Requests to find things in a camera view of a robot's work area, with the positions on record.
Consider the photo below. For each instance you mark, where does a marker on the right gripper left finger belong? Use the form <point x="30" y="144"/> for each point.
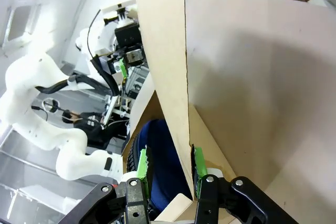
<point x="136" y="195"/>

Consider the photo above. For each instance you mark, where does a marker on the grey equipment rack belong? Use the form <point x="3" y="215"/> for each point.
<point x="135" y="82"/>

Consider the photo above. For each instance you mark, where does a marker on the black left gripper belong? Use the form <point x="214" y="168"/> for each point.
<point x="128" y="37"/>

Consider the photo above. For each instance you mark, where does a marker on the brown cardboard box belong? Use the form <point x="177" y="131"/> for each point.
<point x="162" y="51"/>

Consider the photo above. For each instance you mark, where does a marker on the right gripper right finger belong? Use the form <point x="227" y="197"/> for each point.
<point x="210" y="197"/>

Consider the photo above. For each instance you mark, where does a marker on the black white headset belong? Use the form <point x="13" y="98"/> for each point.
<point x="51" y="105"/>

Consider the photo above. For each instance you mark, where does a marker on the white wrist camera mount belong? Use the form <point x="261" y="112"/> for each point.
<point x="118" y="9"/>

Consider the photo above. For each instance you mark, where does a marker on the background person black hoodie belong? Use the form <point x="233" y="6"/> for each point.
<point x="89" y="127"/>

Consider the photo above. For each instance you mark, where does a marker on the navy blue shoe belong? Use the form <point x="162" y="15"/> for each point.
<point x="160" y="155"/>

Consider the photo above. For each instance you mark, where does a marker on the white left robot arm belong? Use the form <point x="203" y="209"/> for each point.
<point x="26" y="77"/>

